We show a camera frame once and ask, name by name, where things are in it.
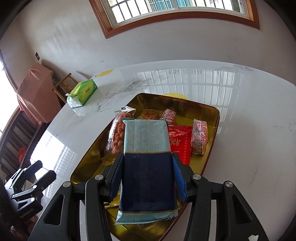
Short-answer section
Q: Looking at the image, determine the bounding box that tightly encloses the pink snack packet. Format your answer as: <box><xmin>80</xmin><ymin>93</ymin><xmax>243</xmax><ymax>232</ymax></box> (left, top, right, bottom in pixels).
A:
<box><xmin>160</xmin><ymin>109</ymin><xmax>177</xmax><ymax>127</ymax></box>
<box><xmin>191</xmin><ymin>118</ymin><xmax>209</xmax><ymax>145</ymax></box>

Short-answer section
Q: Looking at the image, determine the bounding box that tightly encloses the dark wooden slatted furniture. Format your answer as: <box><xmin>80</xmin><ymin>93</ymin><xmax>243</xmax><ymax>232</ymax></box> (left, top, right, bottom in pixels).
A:
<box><xmin>0</xmin><ymin>108</ymin><xmax>47</xmax><ymax>181</ymax></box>

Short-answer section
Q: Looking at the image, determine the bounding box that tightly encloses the light wooden chair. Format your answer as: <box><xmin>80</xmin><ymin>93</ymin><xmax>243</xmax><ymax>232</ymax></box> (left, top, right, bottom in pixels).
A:
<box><xmin>51</xmin><ymin>72</ymin><xmax>79</xmax><ymax>105</ymax></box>

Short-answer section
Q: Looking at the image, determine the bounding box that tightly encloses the pink cloth covered furniture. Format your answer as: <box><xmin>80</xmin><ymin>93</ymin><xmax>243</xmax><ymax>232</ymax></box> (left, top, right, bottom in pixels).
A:
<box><xmin>16</xmin><ymin>63</ymin><xmax>62</xmax><ymax>124</ymax></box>

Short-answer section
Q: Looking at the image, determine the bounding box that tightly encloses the red snack packet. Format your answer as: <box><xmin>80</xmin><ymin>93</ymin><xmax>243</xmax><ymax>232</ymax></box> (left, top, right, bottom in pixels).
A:
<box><xmin>167</xmin><ymin>126</ymin><xmax>194</xmax><ymax>166</ymax></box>

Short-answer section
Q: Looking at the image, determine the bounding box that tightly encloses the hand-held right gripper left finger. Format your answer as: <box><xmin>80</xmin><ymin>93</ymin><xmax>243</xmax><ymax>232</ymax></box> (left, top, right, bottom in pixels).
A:
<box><xmin>28</xmin><ymin>152</ymin><xmax>123</xmax><ymax>241</ymax></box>

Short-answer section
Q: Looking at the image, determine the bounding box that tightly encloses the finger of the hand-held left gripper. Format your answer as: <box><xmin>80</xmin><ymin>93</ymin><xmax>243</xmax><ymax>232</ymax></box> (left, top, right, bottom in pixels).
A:
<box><xmin>21</xmin><ymin>160</ymin><xmax>43</xmax><ymax>184</ymax></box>
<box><xmin>32</xmin><ymin>170</ymin><xmax>57</xmax><ymax>193</ymax></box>

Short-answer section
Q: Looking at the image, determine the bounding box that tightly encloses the wooden framed barred window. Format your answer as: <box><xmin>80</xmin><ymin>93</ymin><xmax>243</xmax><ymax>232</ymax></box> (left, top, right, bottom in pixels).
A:
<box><xmin>89</xmin><ymin>0</ymin><xmax>261</xmax><ymax>39</ymax></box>

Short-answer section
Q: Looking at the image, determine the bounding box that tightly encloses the round yellow sticker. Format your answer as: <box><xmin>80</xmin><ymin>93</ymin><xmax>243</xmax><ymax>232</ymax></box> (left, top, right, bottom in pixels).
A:
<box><xmin>163</xmin><ymin>92</ymin><xmax>190</xmax><ymax>101</ymax></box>

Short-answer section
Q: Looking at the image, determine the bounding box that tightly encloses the dark red tin box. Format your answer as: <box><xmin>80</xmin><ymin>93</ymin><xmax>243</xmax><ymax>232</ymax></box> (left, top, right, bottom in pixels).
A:
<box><xmin>70</xmin><ymin>92</ymin><xmax>220</xmax><ymax>241</ymax></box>

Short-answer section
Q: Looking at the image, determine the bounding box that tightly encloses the blue and teal snack packet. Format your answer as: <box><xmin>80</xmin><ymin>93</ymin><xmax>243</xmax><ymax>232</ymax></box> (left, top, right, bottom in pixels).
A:
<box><xmin>114</xmin><ymin>117</ymin><xmax>179</xmax><ymax>225</ymax></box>

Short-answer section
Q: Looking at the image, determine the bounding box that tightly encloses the clear bag of orange snacks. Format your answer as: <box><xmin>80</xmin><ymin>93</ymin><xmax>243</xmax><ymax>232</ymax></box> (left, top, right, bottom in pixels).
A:
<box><xmin>105</xmin><ymin>106</ymin><xmax>137</xmax><ymax>161</ymax></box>

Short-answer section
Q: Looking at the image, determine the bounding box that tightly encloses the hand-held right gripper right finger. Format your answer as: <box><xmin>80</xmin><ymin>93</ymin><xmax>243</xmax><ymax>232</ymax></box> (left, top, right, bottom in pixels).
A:
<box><xmin>172</xmin><ymin>152</ymin><xmax>270</xmax><ymax>241</ymax></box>

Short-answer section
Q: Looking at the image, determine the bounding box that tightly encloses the green tissue pack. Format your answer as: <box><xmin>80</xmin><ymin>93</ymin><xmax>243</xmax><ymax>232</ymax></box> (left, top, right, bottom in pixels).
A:
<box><xmin>66</xmin><ymin>79</ymin><xmax>98</xmax><ymax>109</ymax></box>

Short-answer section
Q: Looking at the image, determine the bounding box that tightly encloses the clear bag of cookies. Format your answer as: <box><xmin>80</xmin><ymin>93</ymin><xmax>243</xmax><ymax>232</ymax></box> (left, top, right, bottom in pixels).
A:
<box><xmin>138</xmin><ymin>109</ymin><xmax>165</xmax><ymax>121</ymax></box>

